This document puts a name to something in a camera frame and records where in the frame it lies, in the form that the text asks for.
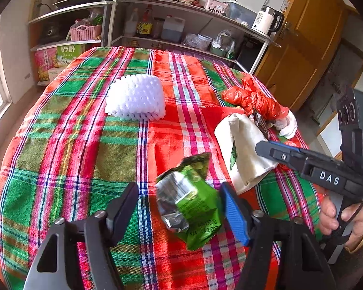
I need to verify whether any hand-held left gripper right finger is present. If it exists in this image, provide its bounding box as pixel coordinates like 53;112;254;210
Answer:
219;183;336;290

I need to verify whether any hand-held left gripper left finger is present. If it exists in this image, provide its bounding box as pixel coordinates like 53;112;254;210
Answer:
23;183;140;290

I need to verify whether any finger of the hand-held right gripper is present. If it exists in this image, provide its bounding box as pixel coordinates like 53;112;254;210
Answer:
255;140;309;170

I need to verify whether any white cloth bag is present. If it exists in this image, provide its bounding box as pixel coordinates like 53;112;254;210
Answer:
214;113;280;194

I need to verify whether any green snack packet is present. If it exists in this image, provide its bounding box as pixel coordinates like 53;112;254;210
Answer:
155;152;227;251

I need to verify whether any red plastic bag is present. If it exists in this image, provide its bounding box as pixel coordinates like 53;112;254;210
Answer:
221;75;289;124

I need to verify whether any person's right hand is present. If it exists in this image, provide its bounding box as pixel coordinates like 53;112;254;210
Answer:
319;195;363;253

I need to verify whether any crumpled white tissue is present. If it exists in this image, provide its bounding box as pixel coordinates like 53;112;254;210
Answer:
274;110;298;138

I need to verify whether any plaid tablecloth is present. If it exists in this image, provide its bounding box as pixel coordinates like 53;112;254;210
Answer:
0;46;327;290

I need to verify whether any white foam fruit net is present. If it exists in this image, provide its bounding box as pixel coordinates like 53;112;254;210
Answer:
105;74;166;121

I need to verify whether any wooden door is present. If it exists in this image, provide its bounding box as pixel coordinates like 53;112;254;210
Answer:
252;0;351;112

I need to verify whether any green small basket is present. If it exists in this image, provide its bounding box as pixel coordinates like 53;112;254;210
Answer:
210;30;239;58

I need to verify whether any white electric kettle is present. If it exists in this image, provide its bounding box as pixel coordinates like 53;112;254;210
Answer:
251;5;284;35

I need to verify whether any crumpled clear plastic bag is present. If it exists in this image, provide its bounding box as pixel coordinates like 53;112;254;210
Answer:
181;33;204;50

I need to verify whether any clear plastic storage container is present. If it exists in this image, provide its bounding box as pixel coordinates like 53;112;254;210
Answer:
225;1;257;25

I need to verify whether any pink chopstick holder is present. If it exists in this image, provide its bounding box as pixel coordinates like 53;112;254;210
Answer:
203;0;227;15

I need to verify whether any dark liquid plastic jug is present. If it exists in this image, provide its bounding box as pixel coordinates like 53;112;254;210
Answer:
160;15;186;43

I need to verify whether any pink cardboard box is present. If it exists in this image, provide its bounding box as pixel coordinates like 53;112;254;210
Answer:
35;50;59;82

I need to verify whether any green cardboard box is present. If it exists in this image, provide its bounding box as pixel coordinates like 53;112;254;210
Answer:
57;44;88;65

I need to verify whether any grey metal shelf rack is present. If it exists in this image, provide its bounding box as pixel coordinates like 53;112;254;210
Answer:
100;0;281;74

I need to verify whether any dark glass jar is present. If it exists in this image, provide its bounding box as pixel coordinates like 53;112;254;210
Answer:
153;16;165;38

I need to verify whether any pink woven basket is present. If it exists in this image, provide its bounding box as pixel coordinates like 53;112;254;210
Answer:
69;24;103;41

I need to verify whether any clear plastic bottle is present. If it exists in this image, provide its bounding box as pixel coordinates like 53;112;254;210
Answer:
124;8;140;37

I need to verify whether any soy sauce bottle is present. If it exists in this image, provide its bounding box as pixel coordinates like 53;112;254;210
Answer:
136;4;154;38

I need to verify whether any white low shelf unit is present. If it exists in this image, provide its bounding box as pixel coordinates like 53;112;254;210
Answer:
28;1;113;86

